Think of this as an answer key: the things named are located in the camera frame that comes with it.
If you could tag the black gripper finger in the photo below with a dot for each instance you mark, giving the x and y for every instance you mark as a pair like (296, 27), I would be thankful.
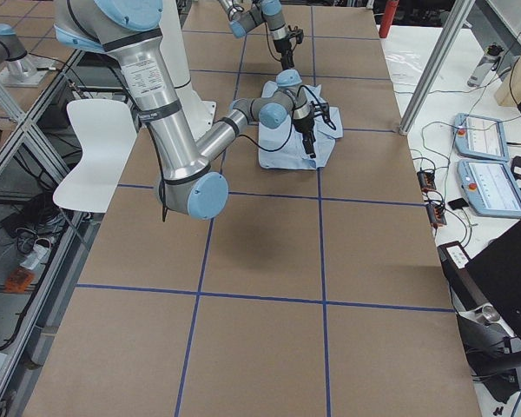
(287, 62)
(308, 141)

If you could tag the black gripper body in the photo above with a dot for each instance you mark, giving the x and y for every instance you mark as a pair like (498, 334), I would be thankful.
(303, 127)
(284, 46)

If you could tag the light blue button-up shirt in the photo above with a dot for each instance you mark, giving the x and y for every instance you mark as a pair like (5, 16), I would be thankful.
(292, 155)

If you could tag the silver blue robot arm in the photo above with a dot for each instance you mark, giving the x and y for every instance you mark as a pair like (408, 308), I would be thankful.
(130, 32)
(270, 13)

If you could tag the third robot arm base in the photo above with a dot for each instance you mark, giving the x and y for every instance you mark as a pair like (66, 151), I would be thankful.
(21, 69)

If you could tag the red cylinder object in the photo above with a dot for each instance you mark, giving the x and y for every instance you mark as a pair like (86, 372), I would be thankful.
(388, 17)

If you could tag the blue teach pendant tablet upper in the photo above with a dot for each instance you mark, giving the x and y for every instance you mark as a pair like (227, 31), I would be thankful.
(480, 137)

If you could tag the blue teach pendant tablet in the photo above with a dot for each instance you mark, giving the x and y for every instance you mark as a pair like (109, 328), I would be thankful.
(480, 137)
(490, 188)

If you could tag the blue teach pendant tablet lower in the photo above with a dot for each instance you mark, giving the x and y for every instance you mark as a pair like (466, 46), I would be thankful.
(490, 188)

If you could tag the white plastic chair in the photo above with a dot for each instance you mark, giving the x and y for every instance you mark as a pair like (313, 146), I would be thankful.
(107, 134)

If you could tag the black laptop computer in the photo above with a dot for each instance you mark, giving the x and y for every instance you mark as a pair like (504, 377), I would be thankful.
(491, 276)

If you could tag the orange device under table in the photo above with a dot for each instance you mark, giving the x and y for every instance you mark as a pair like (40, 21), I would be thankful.
(18, 281)

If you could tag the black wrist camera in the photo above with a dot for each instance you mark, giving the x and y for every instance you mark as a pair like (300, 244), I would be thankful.
(322, 110)
(295, 33)

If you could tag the grey aluminium frame post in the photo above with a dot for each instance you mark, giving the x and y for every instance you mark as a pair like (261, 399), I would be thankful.
(447, 37)

